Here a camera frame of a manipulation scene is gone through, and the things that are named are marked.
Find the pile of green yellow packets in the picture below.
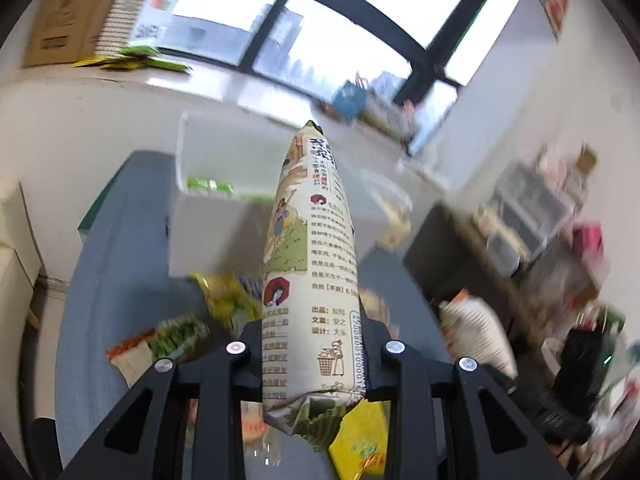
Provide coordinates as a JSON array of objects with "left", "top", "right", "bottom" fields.
[{"left": 70, "top": 45, "right": 193, "bottom": 74}]

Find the brown cardboard box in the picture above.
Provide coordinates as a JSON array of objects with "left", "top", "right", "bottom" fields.
[{"left": 22, "top": 0, "right": 136, "bottom": 68}]

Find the yellow green snack packet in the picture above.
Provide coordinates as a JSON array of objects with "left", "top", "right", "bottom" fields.
[{"left": 194, "top": 272, "right": 264, "bottom": 332}]

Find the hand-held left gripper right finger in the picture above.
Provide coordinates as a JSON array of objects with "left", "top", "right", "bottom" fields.
[{"left": 357, "top": 321, "right": 572, "bottom": 480}]

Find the printed tissue box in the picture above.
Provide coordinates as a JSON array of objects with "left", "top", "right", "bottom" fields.
[{"left": 360, "top": 95, "right": 419, "bottom": 144}]

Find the beige illustrated snack packet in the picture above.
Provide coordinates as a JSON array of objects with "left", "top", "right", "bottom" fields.
[{"left": 261, "top": 121, "right": 368, "bottom": 441}]

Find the white storage box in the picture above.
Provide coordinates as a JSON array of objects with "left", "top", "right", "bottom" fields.
[{"left": 167, "top": 110, "right": 301, "bottom": 278}]

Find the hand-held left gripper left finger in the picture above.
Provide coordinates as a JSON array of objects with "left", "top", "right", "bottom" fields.
[{"left": 57, "top": 319, "right": 266, "bottom": 480}]

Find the black window frame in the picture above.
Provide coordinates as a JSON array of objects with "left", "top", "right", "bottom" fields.
[{"left": 205, "top": 0, "right": 526, "bottom": 157}]

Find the white plastic drawer unit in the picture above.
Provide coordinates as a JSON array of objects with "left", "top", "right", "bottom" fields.
[{"left": 485, "top": 160, "right": 587, "bottom": 279}]

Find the pink bag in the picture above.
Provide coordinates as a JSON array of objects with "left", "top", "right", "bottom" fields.
[{"left": 571, "top": 221, "right": 609, "bottom": 267}]

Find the clear pastry packet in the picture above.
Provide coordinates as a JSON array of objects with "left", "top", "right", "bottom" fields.
[{"left": 359, "top": 289, "right": 392, "bottom": 337}]

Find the white striped bag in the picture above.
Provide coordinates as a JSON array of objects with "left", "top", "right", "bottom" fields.
[{"left": 439, "top": 296, "right": 519, "bottom": 379}]

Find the blue paper box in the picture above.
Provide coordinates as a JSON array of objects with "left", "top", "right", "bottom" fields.
[{"left": 331, "top": 80, "right": 369, "bottom": 122}]

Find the dark wooden side table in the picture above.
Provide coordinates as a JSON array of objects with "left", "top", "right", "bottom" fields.
[{"left": 402, "top": 202, "right": 566, "bottom": 361}]

